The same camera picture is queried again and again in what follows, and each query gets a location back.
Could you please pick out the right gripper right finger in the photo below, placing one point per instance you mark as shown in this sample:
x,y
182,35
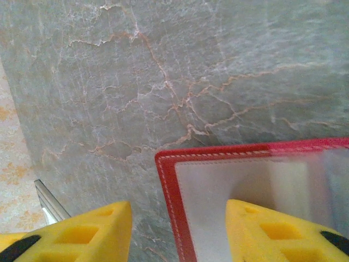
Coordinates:
x,y
245,234

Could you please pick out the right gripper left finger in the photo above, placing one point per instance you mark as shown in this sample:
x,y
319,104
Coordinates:
x,y
114,232

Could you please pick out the red leather card holder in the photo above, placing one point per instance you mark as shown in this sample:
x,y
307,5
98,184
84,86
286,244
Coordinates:
x,y
204,185

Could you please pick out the wide aluminium base rail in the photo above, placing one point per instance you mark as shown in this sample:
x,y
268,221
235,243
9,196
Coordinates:
x,y
49,199

